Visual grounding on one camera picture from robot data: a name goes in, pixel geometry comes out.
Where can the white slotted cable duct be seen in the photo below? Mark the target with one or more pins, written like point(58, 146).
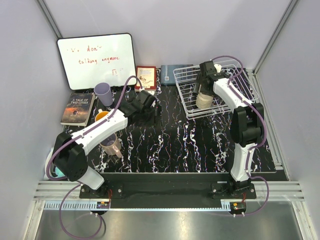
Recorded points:
point(77, 205)

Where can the red and cream book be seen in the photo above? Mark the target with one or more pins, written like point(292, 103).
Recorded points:
point(147, 76)

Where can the lavender cup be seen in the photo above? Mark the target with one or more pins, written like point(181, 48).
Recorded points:
point(103, 92)

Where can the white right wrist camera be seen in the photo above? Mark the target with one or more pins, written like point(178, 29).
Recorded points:
point(218, 67)

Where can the white dry-erase board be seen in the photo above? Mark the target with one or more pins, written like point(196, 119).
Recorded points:
point(90, 60)

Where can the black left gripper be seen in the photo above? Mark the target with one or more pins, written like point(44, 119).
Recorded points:
point(155, 120)

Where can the cream ribbed cup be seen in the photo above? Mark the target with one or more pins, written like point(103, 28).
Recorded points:
point(203, 101)

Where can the pink cup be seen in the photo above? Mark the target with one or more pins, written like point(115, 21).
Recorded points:
point(111, 145)

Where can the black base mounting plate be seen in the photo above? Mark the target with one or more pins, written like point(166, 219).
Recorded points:
point(166, 191)

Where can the white patterned mug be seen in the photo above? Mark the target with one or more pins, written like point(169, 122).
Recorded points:
point(101, 114)

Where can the A Tale of Two Cities book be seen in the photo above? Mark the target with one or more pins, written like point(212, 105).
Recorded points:
point(78, 109)

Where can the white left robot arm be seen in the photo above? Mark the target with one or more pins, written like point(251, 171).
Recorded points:
point(70, 151)

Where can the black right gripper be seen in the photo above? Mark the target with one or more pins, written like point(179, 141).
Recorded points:
point(199, 80)

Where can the white wire dish rack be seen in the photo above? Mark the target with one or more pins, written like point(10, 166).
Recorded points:
point(185, 79)

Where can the white cat-ear headphones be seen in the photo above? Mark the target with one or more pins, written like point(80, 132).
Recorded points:
point(54, 172)

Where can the dark blue book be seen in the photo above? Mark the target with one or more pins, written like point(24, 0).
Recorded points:
point(167, 77)

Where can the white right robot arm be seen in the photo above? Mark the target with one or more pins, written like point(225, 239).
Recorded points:
point(247, 130)

